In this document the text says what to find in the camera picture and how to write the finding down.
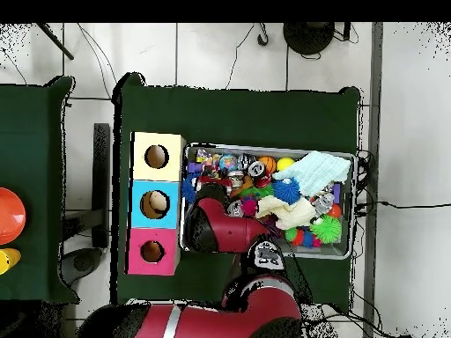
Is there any cream waffle cloth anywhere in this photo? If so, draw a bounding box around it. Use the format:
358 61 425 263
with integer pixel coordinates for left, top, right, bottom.
255 195 317 231

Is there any dark green tablecloth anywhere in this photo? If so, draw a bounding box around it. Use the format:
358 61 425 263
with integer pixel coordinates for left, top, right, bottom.
0 75 79 304
110 71 361 311

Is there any light blue waffle cloth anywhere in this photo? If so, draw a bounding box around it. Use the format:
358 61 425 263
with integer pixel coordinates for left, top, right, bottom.
272 150 352 197

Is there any green spiky ball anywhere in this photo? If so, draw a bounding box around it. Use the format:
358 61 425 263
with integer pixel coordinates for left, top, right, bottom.
309 214 343 245

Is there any black round stand base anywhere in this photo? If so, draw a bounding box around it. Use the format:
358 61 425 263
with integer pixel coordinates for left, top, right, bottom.
282 22 336 56

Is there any yellow plastic toy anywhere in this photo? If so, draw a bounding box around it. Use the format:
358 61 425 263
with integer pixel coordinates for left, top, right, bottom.
0 247 22 276

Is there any black rod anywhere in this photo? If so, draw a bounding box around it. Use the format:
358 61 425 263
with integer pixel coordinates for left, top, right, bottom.
35 22 75 61

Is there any black cable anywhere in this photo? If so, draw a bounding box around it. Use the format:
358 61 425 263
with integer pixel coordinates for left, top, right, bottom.
355 199 451 209

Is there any wooden box with three holes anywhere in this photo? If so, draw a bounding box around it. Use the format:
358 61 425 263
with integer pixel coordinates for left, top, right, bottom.
124 131 187 276

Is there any shallow silver mesh bin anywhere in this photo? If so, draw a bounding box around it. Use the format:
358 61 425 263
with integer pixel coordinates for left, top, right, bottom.
179 142 357 261

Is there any orange plastic bowl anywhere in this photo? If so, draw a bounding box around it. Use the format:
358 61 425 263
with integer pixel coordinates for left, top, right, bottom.
0 187 27 246

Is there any blue spiky ball with eyes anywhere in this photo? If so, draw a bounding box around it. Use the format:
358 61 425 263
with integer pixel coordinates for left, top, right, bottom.
181 173 199 205

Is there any black upright panel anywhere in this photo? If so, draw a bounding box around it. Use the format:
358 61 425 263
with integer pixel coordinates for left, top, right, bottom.
92 122 111 248

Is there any yellow ball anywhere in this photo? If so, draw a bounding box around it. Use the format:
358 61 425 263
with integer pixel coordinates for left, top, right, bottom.
276 157 296 173

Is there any orange toy basketball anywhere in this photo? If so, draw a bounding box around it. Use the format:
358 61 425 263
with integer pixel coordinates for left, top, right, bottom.
258 155 278 174

